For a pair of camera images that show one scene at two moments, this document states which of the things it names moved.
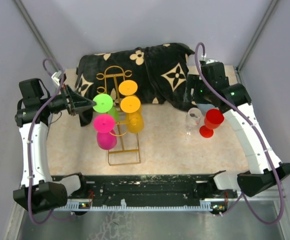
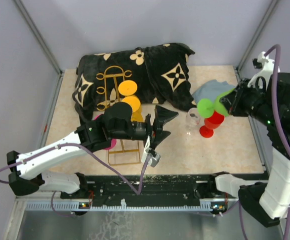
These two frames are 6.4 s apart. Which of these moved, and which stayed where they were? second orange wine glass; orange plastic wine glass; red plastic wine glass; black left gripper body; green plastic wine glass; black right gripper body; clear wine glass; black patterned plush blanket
Moved: black right gripper body; green plastic wine glass; black left gripper body
Stayed: orange plastic wine glass; clear wine glass; red plastic wine glass; black patterned plush blanket; second orange wine glass
